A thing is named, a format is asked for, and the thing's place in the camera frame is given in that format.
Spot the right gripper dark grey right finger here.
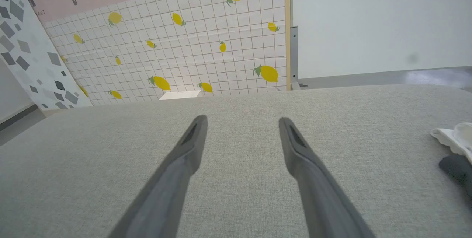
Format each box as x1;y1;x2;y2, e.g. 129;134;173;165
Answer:
279;117;375;238

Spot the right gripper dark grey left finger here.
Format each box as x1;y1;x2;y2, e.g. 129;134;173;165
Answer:
109;115;208;238

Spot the white and black garment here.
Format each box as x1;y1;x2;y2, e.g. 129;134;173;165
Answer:
430;122;472;202

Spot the white box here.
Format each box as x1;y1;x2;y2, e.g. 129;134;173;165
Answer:
159;90;202;101

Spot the grey metal panel stand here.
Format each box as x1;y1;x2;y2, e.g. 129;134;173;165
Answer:
290;26;308;91

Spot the lemon print tile partition panel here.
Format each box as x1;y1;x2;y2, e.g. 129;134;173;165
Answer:
13;0;292;106

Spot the white panel with grey shapes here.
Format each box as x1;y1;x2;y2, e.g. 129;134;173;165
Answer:
0;0;93;112

